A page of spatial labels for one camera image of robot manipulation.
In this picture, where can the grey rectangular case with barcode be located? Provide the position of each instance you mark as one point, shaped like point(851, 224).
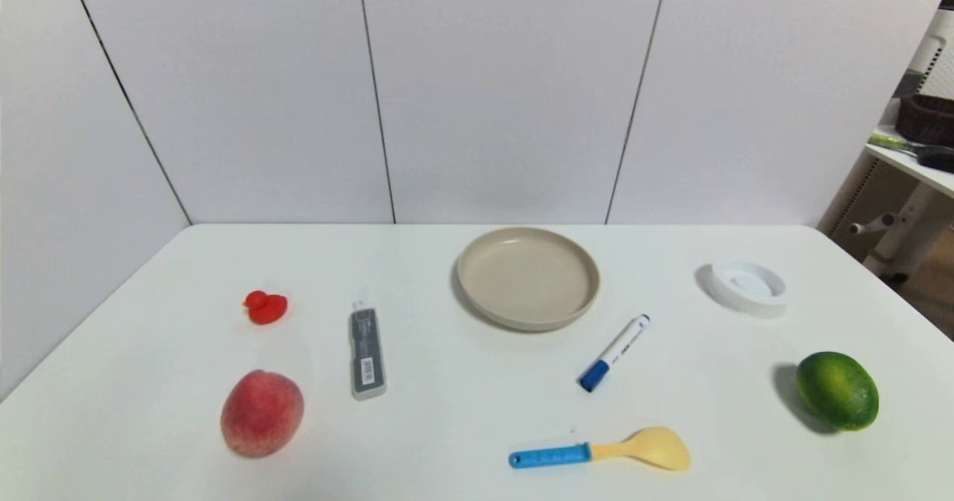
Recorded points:
point(367, 352)

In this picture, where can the white side desk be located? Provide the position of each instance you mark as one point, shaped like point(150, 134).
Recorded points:
point(915, 214)

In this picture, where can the pink peach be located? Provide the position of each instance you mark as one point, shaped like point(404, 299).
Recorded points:
point(261, 415)

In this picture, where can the white perforated panel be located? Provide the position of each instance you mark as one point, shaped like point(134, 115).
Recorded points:
point(935, 57)

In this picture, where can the beige round plate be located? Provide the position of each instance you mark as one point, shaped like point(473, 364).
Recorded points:
point(522, 277)

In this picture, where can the black item on desk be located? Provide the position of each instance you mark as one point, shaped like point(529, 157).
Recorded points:
point(937, 158)

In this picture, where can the green lime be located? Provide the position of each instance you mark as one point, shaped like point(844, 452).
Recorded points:
point(838, 391)

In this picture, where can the red rubber duck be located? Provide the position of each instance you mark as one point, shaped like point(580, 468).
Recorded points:
point(267, 309)

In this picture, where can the green elongated item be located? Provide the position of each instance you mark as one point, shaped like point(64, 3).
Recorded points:
point(891, 142)

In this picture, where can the dark brown woven basket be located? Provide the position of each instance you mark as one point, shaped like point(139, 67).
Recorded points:
point(928, 119)

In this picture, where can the white marker with blue cap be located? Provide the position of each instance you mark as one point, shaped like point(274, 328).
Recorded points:
point(616, 351)

